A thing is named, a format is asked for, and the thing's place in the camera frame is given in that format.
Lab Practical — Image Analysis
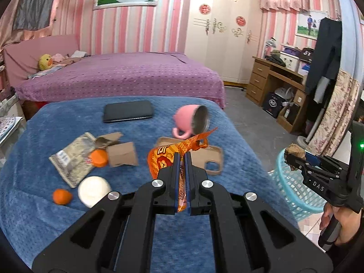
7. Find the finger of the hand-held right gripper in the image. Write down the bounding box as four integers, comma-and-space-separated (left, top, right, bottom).
285, 153, 347, 177
305, 152, 349, 171

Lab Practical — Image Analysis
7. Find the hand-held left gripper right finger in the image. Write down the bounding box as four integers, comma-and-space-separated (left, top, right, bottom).
185, 153, 333, 273

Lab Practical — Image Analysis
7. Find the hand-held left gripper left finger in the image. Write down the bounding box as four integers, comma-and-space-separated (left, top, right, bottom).
32, 152, 182, 273

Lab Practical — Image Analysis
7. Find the brown paper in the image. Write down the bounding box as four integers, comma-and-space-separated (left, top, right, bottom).
285, 144, 306, 171

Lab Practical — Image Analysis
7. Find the teal plastic basket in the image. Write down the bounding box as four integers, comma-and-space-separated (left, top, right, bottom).
269, 148, 327, 222

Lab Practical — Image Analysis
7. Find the orange snack packet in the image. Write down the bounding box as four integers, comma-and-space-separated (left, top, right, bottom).
148, 127, 218, 212

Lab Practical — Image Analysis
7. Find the torn cardboard box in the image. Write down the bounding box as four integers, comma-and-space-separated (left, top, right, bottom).
95, 132, 139, 168

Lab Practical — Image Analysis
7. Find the white round bun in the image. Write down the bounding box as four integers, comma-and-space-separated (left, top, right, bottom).
78, 176, 112, 209

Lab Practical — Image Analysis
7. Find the silver snack wrapper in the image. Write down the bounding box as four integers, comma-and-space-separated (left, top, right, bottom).
49, 132, 97, 188

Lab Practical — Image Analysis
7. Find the small orange tangerine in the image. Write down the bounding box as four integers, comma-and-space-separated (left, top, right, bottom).
53, 188, 73, 206

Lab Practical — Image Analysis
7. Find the person's right hand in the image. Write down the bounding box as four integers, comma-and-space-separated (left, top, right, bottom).
324, 205, 364, 245

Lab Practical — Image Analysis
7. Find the white fan stand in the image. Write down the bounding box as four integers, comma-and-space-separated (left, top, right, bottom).
297, 102, 327, 148

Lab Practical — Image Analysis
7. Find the beige phone case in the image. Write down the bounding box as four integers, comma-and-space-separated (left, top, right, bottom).
156, 137, 224, 176

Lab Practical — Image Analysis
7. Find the brown cardboard box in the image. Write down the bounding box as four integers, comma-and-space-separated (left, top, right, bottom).
277, 102, 302, 134

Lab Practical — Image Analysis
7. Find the floral door curtain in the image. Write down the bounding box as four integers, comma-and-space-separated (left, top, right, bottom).
306, 70, 361, 155

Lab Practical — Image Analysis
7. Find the small white fan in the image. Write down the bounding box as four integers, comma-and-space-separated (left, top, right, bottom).
274, 87, 293, 103

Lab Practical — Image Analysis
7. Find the pink mug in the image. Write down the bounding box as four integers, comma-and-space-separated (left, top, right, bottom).
172, 105, 211, 140

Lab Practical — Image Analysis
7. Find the black smartphone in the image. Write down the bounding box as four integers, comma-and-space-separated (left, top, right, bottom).
103, 100, 154, 123

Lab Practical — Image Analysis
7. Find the wooden desk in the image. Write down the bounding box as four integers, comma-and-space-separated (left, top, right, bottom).
246, 56, 309, 134

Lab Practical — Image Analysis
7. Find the white storage box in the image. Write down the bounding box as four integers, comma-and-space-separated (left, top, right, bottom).
279, 51, 300, 71

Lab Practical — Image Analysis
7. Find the dark hanging jacket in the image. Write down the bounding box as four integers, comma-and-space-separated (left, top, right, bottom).
306, 17, 343, 103

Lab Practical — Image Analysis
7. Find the dark cloth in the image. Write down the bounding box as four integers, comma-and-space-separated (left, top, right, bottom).
264, 53, 286, 67

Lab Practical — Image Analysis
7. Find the bed with purple bedspread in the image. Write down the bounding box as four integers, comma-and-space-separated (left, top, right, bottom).
14, 52, 226, 111

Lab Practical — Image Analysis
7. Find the white wardrobe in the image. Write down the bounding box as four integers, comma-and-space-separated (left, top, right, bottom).
185, 0, 262, 84

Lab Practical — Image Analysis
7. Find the beige cloth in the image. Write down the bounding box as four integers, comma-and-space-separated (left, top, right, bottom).
64, 51, 87, 63

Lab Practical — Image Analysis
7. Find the white dotted cloth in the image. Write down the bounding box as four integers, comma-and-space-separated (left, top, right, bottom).
0, 116, 25, 145

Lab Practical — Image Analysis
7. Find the yellow duck plush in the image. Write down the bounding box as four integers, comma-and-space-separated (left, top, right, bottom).
38, 54, 53, 71

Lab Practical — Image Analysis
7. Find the pink covered headboard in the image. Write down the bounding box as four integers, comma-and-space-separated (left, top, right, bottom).
3, 33, 80, 87

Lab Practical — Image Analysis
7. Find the pink window curtain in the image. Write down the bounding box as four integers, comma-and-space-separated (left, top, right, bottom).
0, 0, 61, 49

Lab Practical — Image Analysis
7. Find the grey curtain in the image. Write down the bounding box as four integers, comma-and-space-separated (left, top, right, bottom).
13, 0, 60, 30

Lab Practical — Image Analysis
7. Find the wall poster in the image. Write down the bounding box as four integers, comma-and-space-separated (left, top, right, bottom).
295, 10, 329, 40

